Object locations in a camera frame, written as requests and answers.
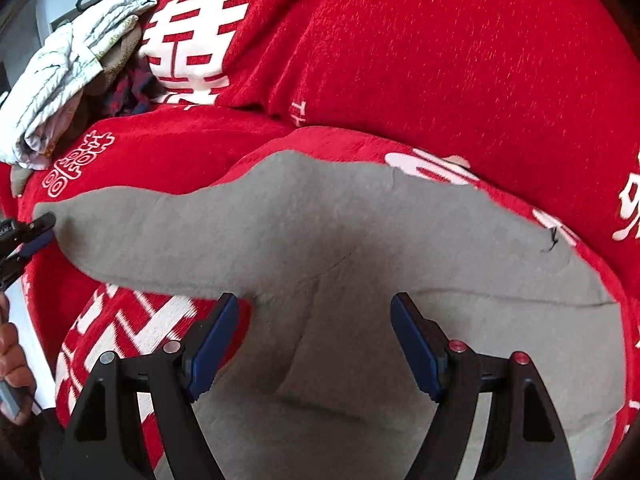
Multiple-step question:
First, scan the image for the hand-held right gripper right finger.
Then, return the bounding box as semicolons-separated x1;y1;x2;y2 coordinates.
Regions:
390;292;578;480

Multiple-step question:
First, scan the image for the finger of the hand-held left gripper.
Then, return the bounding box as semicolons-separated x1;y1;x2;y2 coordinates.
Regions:
0;212;57;248
0;232;53;291

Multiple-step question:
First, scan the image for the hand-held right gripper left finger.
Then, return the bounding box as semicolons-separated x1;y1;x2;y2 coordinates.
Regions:
59;292;240;480

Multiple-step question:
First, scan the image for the grey small garment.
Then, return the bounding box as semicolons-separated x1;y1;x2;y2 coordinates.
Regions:
32;149;626;480

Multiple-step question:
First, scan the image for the person's left forearm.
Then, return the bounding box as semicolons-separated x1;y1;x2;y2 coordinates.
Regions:
0;410;66;480

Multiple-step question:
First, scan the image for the person's left hand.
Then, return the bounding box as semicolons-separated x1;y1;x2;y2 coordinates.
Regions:
0;294;38;393

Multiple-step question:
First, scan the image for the dark plaid cloth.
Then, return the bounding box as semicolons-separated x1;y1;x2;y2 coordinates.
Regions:
102;57;166;118

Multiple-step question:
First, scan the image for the red printed blanket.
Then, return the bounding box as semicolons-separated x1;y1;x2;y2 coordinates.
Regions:
0;0;640;480

